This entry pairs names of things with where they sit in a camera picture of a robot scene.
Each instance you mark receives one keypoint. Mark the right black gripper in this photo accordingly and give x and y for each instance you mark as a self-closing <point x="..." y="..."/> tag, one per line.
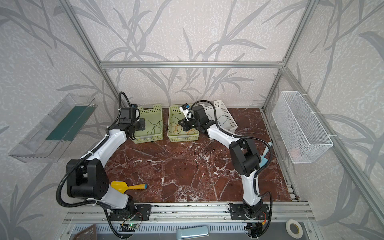
<point x="185" y="124"/>

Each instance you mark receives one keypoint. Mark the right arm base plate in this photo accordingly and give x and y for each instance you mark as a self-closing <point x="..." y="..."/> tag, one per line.
<point x="240" y="211"/>

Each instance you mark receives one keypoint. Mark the white tape roll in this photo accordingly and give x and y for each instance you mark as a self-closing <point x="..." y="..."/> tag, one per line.
<point x="294" y="229"/>

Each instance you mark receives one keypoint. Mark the light green basket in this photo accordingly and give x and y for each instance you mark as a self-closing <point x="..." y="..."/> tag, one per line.
<point x="154" y="124"/>
<point x="175" y="131"/>

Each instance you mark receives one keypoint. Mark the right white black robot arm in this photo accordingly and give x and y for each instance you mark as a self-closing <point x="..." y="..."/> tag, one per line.
<point x="246" y="158"/>

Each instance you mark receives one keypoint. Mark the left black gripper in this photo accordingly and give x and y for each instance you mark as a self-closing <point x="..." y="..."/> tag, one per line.
<point x="132" y="130"/>

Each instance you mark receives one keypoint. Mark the clear plastic wall shelf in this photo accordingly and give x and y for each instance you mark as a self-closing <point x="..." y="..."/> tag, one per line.
<point x="47" y="142"/>

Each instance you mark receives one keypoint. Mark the white perforated plastic basket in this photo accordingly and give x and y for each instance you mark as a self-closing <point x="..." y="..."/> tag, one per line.
<point x="224" y="117"/>

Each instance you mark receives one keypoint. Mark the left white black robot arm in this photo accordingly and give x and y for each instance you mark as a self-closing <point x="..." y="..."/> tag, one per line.
<point x="86" y="181"/>

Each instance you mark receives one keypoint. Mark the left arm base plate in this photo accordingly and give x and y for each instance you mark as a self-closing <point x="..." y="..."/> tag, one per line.
<point x="141" y="212"/>

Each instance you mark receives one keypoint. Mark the yellow toy shovel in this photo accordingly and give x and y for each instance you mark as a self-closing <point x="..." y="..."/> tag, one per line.
<point x="122" y="187"/>

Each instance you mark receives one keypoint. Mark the light blue flat box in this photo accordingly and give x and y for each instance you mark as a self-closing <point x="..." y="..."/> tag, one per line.
<point x="192" y="233"/>

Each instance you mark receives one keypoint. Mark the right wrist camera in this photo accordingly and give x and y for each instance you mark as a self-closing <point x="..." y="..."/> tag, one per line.
<point x="186" y="109"/>

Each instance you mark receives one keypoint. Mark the white wire mesh basket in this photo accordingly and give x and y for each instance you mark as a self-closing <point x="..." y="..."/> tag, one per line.
<point x="301" y="131"/>

